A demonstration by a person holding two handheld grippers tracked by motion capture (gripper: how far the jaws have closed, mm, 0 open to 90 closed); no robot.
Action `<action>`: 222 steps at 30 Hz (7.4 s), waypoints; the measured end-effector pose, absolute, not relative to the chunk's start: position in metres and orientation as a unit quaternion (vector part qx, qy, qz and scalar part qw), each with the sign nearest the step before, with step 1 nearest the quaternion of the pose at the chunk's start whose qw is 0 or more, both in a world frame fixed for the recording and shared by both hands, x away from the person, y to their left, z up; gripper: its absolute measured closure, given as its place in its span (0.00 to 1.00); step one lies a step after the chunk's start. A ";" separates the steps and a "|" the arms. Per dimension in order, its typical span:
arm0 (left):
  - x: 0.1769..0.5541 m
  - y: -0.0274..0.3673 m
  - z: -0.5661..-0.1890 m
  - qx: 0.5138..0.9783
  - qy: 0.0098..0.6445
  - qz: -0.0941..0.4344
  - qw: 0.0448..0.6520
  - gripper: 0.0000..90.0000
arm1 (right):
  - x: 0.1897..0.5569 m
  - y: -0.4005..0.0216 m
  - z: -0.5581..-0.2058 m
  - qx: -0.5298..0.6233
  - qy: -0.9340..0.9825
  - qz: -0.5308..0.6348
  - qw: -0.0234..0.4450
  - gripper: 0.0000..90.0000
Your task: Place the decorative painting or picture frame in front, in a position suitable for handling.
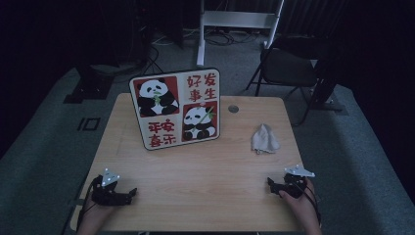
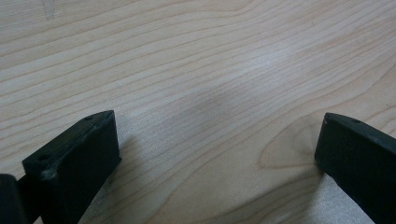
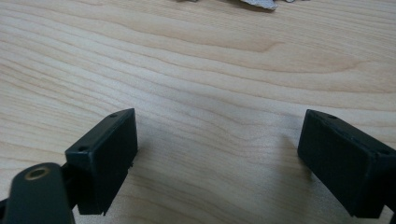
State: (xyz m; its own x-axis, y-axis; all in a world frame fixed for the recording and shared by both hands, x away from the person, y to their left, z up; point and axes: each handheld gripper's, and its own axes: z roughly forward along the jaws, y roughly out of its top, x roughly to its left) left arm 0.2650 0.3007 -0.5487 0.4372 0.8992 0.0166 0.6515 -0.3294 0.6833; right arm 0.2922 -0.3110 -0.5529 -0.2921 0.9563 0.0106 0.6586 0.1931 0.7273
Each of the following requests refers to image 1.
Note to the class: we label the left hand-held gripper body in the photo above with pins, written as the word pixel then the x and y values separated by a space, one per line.
pixel 109 196

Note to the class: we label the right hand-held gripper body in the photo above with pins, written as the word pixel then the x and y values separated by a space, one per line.
pixel 295 186

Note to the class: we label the grey cloth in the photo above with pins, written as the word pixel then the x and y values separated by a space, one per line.
pixel 265 140

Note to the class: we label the panda picture board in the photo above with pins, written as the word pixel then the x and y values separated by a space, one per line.
pixel 174 111

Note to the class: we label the person's left hand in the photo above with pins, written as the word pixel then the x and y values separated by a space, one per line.
pixel 94 215

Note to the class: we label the person's right hand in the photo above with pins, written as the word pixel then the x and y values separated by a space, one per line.
pixel 305 209

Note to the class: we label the grey tape piece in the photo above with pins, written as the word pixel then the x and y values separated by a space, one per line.
pixel 74 202

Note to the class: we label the black metal stand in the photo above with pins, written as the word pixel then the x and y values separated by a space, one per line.
pixel 324 88

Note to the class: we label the black folding chair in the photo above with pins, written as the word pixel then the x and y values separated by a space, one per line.
pixel 287 67

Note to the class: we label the black stand with base plate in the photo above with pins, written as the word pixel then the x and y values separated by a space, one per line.
pixel 91 86

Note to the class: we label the white metal desk frame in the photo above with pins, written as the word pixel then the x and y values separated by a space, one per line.
pixel 235 19

